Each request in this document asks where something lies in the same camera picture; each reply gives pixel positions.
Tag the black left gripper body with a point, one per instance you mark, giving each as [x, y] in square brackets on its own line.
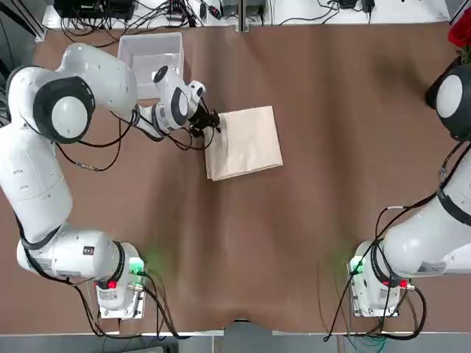
[200, 121]

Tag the cream tablecloth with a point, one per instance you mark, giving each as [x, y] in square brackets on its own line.
[246, 143]

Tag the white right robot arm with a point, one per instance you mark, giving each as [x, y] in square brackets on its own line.
[423, 250]

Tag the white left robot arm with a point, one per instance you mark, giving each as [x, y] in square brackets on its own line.
[37, 176]

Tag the clear plastic box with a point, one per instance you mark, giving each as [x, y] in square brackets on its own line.
[165, 48]

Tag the black electronics box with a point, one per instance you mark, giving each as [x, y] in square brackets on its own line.
[92, 7]

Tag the aluminium post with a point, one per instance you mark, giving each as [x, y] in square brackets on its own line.
[243, 18]

